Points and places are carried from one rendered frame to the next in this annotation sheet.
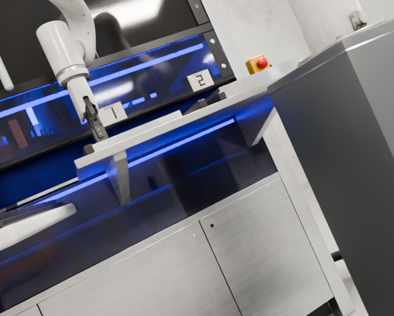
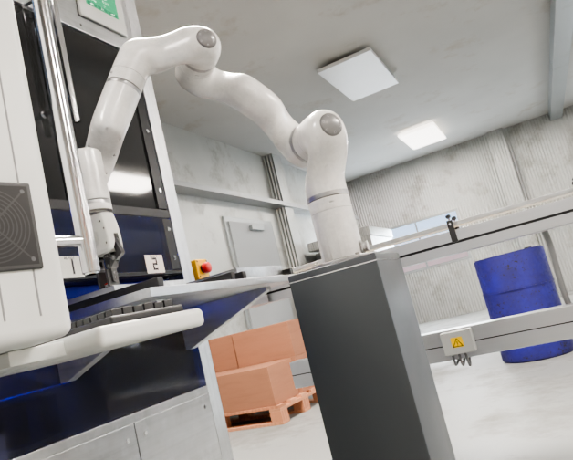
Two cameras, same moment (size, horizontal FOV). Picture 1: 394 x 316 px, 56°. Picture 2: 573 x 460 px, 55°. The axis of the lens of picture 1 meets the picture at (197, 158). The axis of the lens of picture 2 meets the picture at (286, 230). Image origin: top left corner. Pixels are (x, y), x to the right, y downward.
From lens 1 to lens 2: 0.86 m
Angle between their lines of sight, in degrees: 47
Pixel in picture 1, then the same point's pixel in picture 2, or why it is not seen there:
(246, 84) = (252, 273)
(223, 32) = (178, 224)
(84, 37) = not seen: hidden behind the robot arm
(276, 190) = (204, 406)
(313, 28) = (336, 242)
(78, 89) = (110, 224)
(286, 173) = (213, 390)
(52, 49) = (90, 174)
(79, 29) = not seen: hidden behind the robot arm
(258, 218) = (186, 434)
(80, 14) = (111, 153)
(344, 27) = (357, 248)
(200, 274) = not seen: outside the picture
